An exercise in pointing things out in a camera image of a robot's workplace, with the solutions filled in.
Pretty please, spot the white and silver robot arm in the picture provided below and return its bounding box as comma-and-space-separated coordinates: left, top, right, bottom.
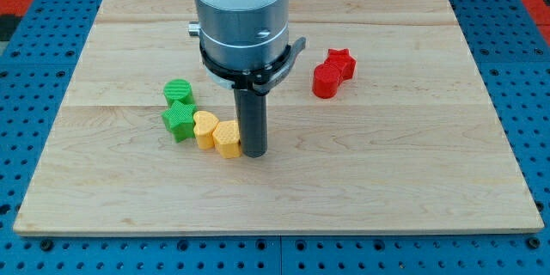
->
194, 0, 289, 89

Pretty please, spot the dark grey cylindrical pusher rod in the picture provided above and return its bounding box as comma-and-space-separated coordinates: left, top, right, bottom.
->
234, 89, 267, 158

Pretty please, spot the yellow hexagon block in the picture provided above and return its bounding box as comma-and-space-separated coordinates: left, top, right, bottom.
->
212, 120, 241, 159

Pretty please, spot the red cylinder block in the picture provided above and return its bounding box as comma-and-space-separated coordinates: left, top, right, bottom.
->
312, 64, 340, 99

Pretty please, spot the yellow heart block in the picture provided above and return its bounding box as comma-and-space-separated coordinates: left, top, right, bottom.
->
193, 111, 219, 150

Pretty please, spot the red star block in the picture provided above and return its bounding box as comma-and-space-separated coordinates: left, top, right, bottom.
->
325, 48, 357, 84

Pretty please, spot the green star block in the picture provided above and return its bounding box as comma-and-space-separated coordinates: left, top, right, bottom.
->
161, 101, 197, 143

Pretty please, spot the green cylinder block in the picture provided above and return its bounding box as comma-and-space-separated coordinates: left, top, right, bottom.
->
163, 79, 195, 107

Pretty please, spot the light wooden board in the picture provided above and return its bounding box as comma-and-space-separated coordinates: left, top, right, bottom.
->
13, 0, 544, 237

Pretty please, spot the black clamp ring with lever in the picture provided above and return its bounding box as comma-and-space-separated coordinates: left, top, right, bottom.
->
199, 36, 307, 97

